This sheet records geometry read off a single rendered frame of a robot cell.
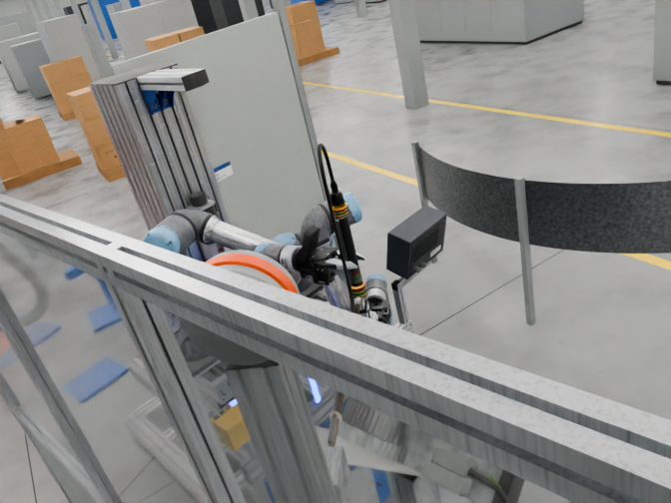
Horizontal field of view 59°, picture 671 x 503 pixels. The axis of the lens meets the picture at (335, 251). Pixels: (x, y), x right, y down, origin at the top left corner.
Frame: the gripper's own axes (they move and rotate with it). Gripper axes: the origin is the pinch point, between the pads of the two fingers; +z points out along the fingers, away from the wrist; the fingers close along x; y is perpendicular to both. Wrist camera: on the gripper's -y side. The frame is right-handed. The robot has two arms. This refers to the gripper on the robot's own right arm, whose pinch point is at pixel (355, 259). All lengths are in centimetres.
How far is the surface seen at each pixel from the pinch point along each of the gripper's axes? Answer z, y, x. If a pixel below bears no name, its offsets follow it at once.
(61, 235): 16, -51, 77
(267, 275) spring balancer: 35, -39, 64
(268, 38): -154, -35, -167
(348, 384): 63, -48, 86
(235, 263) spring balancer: 31, -42, 65
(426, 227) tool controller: -19, 31, -74
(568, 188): 7, 62, -179
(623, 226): 33, 83, -181
